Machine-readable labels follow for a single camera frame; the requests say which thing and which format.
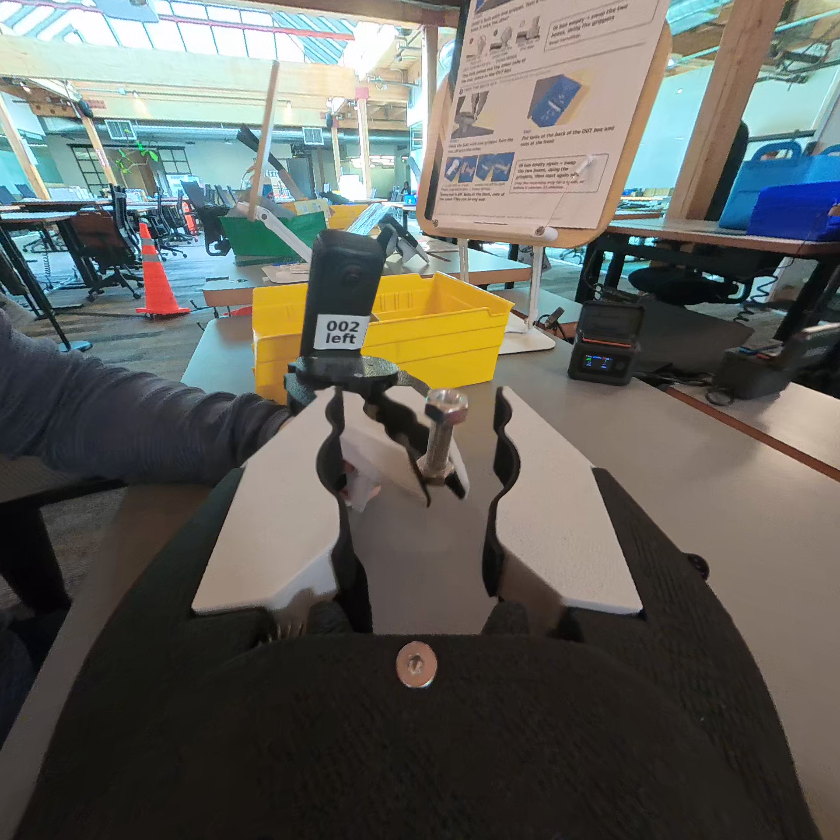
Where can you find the orange traffic cone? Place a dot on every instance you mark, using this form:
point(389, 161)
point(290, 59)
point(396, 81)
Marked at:
point(157, 282)

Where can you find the green plastic bin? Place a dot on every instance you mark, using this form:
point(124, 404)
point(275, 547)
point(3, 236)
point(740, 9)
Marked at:
point(262, 239)

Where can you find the blue tote bag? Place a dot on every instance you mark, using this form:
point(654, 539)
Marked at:
point(781, 184)

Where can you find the wooden pillar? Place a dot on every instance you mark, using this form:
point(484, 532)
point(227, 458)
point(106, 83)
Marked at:
point(728, 98)

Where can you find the wooden board on white stand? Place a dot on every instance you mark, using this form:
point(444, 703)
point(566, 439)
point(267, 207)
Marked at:
point(264, 131)

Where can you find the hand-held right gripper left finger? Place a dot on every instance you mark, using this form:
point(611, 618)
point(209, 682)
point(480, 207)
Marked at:
point(275, 525)

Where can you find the black box device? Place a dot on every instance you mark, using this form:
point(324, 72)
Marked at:
point(754, 374)

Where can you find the steel hex nut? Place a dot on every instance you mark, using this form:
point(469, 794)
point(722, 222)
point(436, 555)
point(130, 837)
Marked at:
point(446, 405)

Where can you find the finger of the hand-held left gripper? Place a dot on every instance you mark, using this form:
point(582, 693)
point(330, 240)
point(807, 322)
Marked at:
point(387, 459)
point(401, 417)

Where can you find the grey tablet stand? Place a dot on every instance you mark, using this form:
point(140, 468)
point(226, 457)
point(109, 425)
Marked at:
point(403, 239)

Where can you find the blue plastic bin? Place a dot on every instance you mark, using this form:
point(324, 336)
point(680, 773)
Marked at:
point(794, 213)

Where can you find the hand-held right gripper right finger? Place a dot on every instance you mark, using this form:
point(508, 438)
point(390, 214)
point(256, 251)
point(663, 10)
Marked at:
point(564, 525)

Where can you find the steel hex bolt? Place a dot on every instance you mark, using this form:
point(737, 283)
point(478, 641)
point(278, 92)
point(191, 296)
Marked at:
point(438, 446)

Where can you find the instruction board on white stand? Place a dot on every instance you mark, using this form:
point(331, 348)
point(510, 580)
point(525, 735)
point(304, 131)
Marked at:
point(525, 98)

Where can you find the person's left forearm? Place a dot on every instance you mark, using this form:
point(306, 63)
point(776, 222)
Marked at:
point(131, 420)

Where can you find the wooden desk with black legs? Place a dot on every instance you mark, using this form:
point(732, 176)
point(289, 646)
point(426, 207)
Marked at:
point(722, 237)

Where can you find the yellow plastic bin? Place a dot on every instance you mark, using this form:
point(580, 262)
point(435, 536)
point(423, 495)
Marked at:
point(446, 341)

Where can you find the black device with small screen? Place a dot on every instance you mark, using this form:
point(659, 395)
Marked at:
point(604, 334)

